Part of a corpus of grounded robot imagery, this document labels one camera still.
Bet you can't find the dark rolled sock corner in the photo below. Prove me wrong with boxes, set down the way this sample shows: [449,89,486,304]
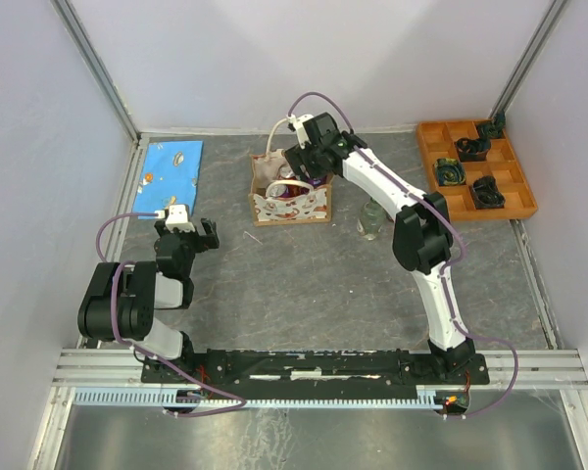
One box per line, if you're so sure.
[475,111,507,140]

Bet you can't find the blue green rolled sock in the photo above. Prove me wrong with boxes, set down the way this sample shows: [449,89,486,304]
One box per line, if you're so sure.
[434,158,466,187]

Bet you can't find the blue slotted cable duct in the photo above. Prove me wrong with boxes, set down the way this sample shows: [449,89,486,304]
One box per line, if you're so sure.
[73,387,442,410]

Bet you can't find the red soda can back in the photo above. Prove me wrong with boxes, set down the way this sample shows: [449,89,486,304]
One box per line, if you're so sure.
[278,165,296,179]

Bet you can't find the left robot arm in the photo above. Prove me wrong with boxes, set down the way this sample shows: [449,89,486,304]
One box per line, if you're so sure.
[77,218,220,382]

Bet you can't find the purple soda can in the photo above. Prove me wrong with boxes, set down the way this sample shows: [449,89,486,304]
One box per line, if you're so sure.
[266,180,293,199]
[309,176,327,188]

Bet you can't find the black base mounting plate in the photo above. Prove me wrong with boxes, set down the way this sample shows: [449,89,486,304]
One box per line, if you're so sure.
[140,347,491,400]

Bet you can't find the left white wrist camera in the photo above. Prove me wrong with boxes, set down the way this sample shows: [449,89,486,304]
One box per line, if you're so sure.
[156,204,196,232]

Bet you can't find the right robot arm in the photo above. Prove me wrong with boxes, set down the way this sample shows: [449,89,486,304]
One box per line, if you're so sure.
[284,113,475,383]

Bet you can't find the black rolled sock lower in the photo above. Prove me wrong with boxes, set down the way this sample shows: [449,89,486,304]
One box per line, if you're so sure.
[470,175,506,210]

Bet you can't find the clear glass beverage bottle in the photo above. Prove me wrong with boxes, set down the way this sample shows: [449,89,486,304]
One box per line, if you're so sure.
[357,198,386,241]

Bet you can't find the purple soda can front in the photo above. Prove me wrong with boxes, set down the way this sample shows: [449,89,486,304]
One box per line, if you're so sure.
[266,180,293,199]

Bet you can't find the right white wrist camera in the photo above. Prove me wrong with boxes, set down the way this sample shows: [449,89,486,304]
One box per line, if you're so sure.
[287,114,314,149]

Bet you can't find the patterned canvas tote bag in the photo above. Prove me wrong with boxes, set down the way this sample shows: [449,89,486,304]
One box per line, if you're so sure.
[248,117,333,226]

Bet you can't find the aluminium front frame rail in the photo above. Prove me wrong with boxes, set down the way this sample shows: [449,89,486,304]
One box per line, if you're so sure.
[52,349,588,390]

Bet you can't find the purple soda can back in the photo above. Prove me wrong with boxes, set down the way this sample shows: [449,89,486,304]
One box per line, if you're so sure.
[309,176,327,188]

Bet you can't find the orange wooden divider tray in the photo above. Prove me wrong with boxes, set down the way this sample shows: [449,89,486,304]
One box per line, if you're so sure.
[416,119,538,222]

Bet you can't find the blue patterned cloth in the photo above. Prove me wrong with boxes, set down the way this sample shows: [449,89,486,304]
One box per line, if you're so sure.
[132,140,203,212]

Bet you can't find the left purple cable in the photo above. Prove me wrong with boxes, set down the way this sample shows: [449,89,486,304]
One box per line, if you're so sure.
[94,211,249,418]

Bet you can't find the black rolled sock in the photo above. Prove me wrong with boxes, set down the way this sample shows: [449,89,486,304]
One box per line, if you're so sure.
[455,137,491,162]
[470,175,506,210]

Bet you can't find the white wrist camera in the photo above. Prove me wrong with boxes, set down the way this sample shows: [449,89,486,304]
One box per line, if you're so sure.
[156,204,196,232]
[287,114,314,149]

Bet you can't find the black rolled sock upper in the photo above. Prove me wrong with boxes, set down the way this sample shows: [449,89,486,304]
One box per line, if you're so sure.
[455,137,491,162]

